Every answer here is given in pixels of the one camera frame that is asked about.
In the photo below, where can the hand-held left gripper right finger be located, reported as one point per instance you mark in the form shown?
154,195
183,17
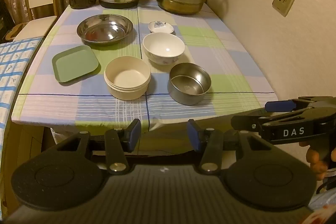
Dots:
193,134

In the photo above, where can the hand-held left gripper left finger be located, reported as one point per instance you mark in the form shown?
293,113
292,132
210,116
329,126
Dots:
134,133

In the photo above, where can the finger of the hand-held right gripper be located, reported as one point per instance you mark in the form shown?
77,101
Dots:
245,123
278,106

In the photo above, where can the small stainless steel bowl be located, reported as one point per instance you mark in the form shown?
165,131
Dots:
187,85

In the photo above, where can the cream plastic bowl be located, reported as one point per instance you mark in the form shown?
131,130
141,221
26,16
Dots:
127,79

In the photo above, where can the white ceramic floral bowl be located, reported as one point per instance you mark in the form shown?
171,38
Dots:
164,48

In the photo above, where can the green square plastic plate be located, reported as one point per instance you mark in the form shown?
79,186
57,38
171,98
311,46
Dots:
74,64

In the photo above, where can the wide stainless steel plate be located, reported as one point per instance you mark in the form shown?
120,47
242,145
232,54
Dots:
105,29

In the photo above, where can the small floral white saucer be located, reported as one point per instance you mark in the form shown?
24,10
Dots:
160,26

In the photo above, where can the person's right hand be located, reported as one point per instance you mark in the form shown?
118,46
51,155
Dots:
316,161

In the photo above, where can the checked pastel tablecloth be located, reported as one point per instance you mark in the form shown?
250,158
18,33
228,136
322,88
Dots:
228,56

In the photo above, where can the person's patterned clothing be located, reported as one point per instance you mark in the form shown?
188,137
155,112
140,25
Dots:
324,208

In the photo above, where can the blue grid patterned cloth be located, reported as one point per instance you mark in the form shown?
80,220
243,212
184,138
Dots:
15,69

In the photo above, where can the brown curved wooden object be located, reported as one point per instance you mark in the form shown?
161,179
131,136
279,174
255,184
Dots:
13,29

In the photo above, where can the beige wall power outlet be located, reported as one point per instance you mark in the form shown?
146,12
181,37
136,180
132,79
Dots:
283,2

